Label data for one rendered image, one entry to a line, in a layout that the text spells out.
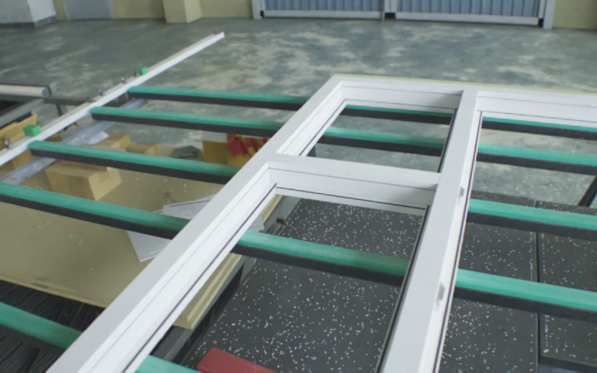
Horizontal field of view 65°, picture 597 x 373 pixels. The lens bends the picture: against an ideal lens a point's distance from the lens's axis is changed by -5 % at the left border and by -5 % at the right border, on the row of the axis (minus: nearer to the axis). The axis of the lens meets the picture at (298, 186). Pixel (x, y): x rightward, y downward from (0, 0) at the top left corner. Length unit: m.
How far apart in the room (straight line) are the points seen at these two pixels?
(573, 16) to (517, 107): 5.30
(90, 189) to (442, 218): 1.17
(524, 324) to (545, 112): 0.62
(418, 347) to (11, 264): 1.19
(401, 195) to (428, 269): 0.29
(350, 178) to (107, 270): 0.70
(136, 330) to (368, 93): 1.06
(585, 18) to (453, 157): 5.79
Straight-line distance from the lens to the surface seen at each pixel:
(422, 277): 0.77
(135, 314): 0.79
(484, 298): 0.90
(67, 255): 1.50
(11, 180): 1.61
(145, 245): 1.43
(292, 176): 1.09
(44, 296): 1.93
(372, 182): 1.04
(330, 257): 0.92
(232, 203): 0.97
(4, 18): 10.24
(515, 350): 1.17
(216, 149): 1.74
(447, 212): 0.92
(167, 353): 1.15
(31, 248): 1.59
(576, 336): 1.24
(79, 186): 1.73
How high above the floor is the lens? 1.44
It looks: 31 degrees down
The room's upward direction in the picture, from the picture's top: 5 degrees counter-clockwise
